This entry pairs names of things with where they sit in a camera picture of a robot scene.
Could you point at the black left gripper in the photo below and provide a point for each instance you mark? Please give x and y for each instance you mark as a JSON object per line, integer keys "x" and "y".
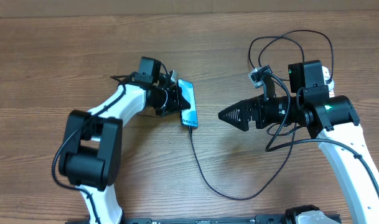
{"x": 176, "y": 98}

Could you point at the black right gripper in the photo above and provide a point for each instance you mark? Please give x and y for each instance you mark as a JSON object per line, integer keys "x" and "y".
{"x": 254, "y": 105}

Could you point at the black smartphone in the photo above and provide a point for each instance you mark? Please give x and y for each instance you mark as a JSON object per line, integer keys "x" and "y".
{"x": 188, "y": 112}

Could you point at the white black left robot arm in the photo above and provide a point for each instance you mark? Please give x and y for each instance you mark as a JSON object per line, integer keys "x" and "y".
{"x": 89, "y": 157}

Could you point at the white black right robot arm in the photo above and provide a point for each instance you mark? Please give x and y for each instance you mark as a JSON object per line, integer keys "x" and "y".
{"x": 331, "y": 121}

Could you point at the white power strip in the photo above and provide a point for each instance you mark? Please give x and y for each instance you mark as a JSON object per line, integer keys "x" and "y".
{"x": 328, "y": 81}

